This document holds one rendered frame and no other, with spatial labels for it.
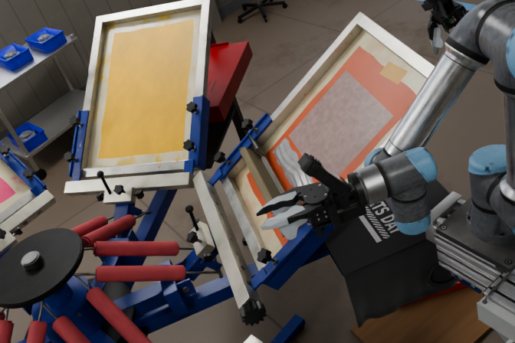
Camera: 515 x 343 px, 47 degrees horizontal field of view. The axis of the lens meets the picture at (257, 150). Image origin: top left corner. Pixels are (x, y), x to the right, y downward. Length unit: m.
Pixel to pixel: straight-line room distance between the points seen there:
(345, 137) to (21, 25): 4.24
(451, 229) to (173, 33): 1.55
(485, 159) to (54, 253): 1.29
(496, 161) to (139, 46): 1.75
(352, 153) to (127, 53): 1.32
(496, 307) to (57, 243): 1.30
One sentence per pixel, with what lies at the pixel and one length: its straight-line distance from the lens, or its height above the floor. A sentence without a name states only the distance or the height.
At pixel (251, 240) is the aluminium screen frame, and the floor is 1.15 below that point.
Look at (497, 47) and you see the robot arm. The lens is 1.17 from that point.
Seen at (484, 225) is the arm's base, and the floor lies 1.31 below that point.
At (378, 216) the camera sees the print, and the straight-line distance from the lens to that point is 2.15.
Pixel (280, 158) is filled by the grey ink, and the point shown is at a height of 1.24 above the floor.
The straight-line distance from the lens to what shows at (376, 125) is 1.79.
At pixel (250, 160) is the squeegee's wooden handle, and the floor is 1.30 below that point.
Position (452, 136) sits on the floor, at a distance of 4.00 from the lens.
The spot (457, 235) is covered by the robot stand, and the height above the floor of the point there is 1.26.
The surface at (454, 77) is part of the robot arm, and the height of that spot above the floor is 1.76.
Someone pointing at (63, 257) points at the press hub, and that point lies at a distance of 1.94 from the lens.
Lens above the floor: 2.45
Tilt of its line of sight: 35 degrees down
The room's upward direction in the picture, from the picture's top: 19 degrees counter-clockwise
